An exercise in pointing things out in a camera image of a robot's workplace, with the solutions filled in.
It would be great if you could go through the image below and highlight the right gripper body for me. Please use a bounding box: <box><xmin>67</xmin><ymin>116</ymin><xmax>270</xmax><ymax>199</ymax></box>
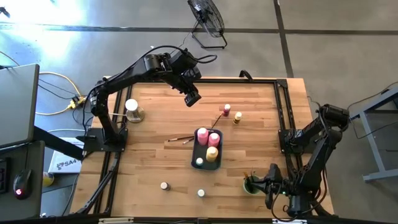
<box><xmin>263</xmin><ymin>163</ymin><xmax>294</xmax><ymax>210</ymax></box>

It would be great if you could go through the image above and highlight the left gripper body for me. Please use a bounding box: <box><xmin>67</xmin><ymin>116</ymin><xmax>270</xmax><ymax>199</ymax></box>
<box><xmin>167</xmin><ymin>49</ymin><xmax>202</xmax><ymax>108</ymax></box>

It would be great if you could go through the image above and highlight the large yellow paint bottle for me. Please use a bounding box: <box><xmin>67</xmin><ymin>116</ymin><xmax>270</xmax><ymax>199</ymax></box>
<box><xmin>205</xmin><ymin>146</ymin><xmax>220</xmax><ymax>163</ymax></box>

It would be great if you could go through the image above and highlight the thin black brush gold ferrule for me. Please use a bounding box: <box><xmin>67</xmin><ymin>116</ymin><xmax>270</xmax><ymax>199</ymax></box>
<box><xmin>210</xmin><ymin>113</ymin><xmax>224</xmax><ymax>130</ymax></box>

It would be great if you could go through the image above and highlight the pink paint bottle white cap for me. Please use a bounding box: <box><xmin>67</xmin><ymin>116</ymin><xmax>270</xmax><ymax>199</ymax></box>
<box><xmin>197</xmin><ymin>127</ymin><xmax>210</xmax><ymax>146</ymax></box>
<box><xmin>208</xmin><ymin>132</ymin><xmax>221</xmax><ymax>148</ymax></box>

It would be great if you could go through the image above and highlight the blue-grey plastic bin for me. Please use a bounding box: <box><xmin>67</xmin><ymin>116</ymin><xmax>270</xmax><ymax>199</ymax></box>
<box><xmin>191</xmin><ymin>127</ymin><xmax>224</xmax><ymax>171</ymax></box>

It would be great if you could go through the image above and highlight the green cup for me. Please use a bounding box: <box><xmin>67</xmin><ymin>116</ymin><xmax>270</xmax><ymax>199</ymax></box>
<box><xmin>243</xmin><ymin>174</ymin><xmax>262</xmax><ymax>196</ymax></box>

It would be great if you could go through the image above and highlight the black floor fan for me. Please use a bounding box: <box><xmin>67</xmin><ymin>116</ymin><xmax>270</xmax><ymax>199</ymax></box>
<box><xmin>187</xmin><ymin>0</ymin><xmax>228</xmax><ymax>50</ymax></box>

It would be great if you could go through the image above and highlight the brass lamp white round top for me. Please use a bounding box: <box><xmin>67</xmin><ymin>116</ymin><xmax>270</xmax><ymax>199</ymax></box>
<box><xmin>124</xmin><ymin>98</ymin><xmax>146</xmax><ymax>124</ymax></box>

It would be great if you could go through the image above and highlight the yellow power plug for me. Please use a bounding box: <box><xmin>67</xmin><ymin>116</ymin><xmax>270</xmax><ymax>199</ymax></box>
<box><xmin>68</xmin><ymin>95</ymin><xmax>87</xmax><ymax>110</ymax></box>

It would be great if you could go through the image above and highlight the white cardboard box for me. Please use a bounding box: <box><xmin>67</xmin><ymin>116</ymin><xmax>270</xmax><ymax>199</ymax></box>
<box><xmin>48</xmin><ymin>136</ymin><xmax>84</xmax><ymax>174</ymax></box>

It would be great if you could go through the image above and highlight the grey laptop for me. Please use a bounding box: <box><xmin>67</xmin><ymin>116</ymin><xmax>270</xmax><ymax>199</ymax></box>
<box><xmin>0</xmin><ymin>63</ymin><xmax>40</xmax><ymax>149</ymax></box>

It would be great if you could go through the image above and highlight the yellow ball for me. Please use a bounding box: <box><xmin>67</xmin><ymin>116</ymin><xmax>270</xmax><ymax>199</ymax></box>
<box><xmin>42</xmin><ymin>172</ymin><xmax>55</xmax><ymax>188</ymax></box>

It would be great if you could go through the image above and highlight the dark side desk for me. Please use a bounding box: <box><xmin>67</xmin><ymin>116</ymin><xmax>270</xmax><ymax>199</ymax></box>
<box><xmin>0</xmin><ymin>139</ymin><xmax>46</xmax><ymax>222</ymax></box>

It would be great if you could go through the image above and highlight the black computer mouse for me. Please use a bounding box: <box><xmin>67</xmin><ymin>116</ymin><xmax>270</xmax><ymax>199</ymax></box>
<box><xmin>12</xmin><ymin>169</ymin><xmax>33</xmax><ymax>200</ymax></box>

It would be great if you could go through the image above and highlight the black keyboard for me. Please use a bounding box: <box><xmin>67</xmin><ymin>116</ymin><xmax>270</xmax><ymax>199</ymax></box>
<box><xmin>0</xmin><ymin>158</ymin><xmax>9</xmax><ymax>194</ymax></box>

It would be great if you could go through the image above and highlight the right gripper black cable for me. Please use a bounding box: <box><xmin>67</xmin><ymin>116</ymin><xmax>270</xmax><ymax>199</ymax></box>
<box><xmin>269</xmin><ymin>167</ymin><xmax>330</xmax><ymax>223</ymax></box>

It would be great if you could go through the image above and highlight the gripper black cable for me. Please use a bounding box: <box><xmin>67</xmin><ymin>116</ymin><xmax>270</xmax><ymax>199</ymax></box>
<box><xmin>269</xmin><ymin>167</ymin><xmax>330</xmax><ymax>223</ymax></box>
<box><xmin>124</xmin><ymin>45</ymin><xmax>218</xmax><ymax>82</ymax></box>

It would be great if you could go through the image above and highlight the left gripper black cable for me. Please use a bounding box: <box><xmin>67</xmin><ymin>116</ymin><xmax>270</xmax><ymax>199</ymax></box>
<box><xmin>124</xmin><ymin>45</ymin><xmax>218</xmax><ymax>82</ymax></box>

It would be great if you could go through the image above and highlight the black fan cable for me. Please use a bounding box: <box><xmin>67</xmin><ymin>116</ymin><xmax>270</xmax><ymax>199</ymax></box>
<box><xmin>169</xmin><ymin>29</ymin><xmax>200</xmax><ymax>57</ymax></box>

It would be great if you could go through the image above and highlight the silver metal bracket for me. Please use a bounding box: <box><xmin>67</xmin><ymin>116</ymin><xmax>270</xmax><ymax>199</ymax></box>
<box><xmin>98</xmin><ymin>217</ymin><xmax>134</xmax><ymax>224</ymax></box>
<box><xmin>272</xmin><ymin>218</ymin><xmax>308</xmax><ymax>224</ymax></box>

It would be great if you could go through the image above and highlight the black frame handle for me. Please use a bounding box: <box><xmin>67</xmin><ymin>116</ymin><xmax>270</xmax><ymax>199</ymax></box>
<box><xmin>238</xmin><ymin>69</ymin><xmax>254</xmax><ymax>82</ymax></box>

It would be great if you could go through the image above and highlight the yellow floor cable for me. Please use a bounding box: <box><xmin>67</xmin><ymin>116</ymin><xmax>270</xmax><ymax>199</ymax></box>
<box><xmin>35</xmin><ymin>72</ymin><xmax>82</xmax><ymax>116</ymax></box>

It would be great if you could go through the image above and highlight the black floor cable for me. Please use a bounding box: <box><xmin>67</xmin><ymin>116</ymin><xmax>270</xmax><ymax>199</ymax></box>
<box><xmin>346</xmin><ymin>81</ymin><xmax>398</xmax><ymax>110</ymax></box>

